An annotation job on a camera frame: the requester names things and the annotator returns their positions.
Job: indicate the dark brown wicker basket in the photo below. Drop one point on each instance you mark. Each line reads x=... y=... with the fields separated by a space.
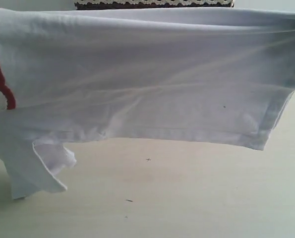
x=127 y=6

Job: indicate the white shirt with red lettering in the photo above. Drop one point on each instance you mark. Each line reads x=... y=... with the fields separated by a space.
x=218 y=75

